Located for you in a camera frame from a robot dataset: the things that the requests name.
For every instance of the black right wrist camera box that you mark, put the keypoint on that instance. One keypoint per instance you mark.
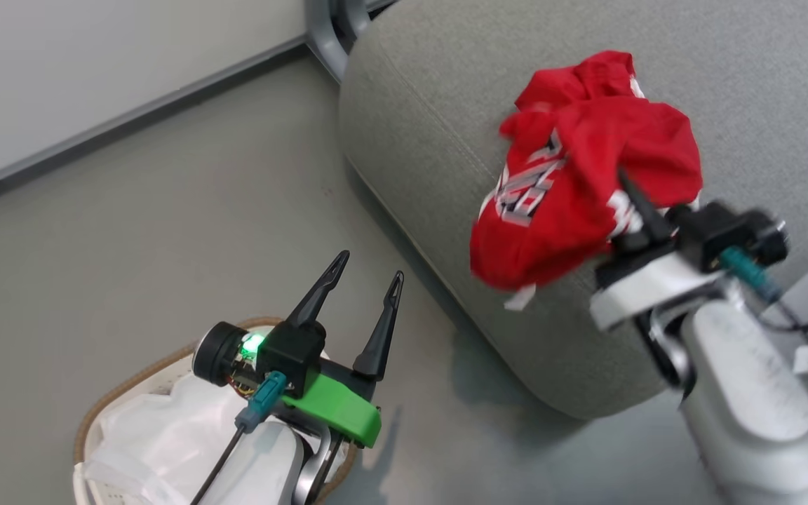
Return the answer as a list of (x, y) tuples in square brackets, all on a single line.
[(719, 231)]

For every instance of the grey fabric sofa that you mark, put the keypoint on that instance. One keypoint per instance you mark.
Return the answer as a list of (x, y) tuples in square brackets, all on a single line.
[(432, 140)]

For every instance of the grey metal partition post pair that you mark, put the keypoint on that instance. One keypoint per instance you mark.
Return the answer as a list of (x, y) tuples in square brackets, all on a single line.
[(330, 28)]

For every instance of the grey metal partition bottom rail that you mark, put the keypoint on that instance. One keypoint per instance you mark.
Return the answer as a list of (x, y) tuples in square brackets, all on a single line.
[(116, 116)]

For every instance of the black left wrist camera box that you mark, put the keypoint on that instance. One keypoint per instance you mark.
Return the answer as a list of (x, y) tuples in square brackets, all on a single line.
[(295, 358)]

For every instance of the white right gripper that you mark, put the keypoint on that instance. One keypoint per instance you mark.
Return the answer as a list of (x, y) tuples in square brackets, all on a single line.
[(649, 280)]

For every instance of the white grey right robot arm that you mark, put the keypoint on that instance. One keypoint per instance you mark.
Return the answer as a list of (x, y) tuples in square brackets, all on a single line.
[(755, 393)]

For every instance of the red white sports jersey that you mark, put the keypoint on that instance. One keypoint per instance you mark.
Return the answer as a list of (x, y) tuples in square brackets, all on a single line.
[(586, 175)]

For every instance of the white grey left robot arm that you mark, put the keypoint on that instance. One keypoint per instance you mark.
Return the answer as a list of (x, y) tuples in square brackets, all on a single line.
[(264, 463)]

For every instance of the white laundry basket brown rim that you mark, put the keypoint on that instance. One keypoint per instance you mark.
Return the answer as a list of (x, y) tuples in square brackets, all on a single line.
[(95, 421)]

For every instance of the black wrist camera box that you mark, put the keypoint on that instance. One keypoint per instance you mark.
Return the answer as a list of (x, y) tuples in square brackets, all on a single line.
[(719, 231), (295, 358)]

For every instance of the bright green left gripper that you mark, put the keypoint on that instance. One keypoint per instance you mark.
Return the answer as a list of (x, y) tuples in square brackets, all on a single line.
[(341, 410)]

